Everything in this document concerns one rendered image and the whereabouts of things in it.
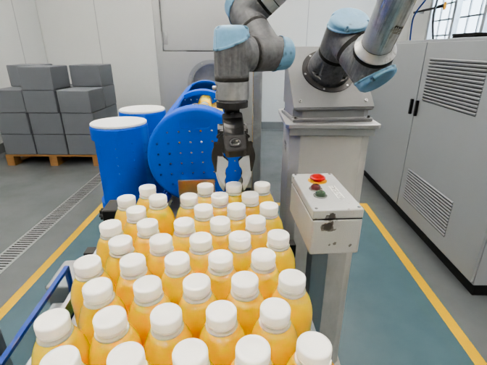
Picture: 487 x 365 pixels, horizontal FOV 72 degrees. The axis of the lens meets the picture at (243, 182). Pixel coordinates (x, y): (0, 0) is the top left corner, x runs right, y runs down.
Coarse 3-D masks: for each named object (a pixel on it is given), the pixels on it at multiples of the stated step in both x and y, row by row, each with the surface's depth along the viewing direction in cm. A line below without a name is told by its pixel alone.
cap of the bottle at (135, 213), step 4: (128, 208) 68; (132, 208) 68; (136, 208) 68; (140, 208) 68; (144, 208) 68; (128, 212) 66; (132, 212) 66; (136, 212) 66; (140, 212) 67; (144, 212) 68; (128, 216) 67; (132, 216) 66; (136, 216) 66; (140, 216) 67; (144, 216) 68; (132, 220) 67; (136, 220) 67
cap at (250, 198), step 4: (244, 192) 76; (248, 192) 76; (252, 192) 76; (256, 192) 76; (244, 196) 74; (248, 196) 74; (252, 196) 74; (256, 196) 74; (244, 200) 74; (248, 200) 73; (252, 200) 73; (256, 200) 74
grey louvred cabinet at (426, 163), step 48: (432, 48) 240; (480, 48) 190; (384, 96) 325; (432, 96) 240; (480, 96) 190; (384, 144) 324; (432, 144) 240; (480, 144) 189; (384, 192) 333; (432, 192) 239; (480, 192) 189; (432, 240) 239; (480, 240) 189; (480, 288) 200
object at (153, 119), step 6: (120, 114) 200; (126, 114) 197; (132, 114) 196; (138, 114) 196; (144, 114) 197; (150, 114) 198; (156, 114) 201; (162, 114) 205; (150, 120) 199; (156, 120) 202; (150, 126) 200; (150, 132) 201; (156, 180) 213; (156, 186) 215; (156, 192) 216; (162, 192) 219
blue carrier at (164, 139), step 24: (192, 96) 173; (168, 120) 92; (192, 120) 92; (216, 120) 92; (168, 144) 94; (192, 144) 94; (168, 168) 97; (192, 168) 97; (240, 168) 98; (168, 192) 100
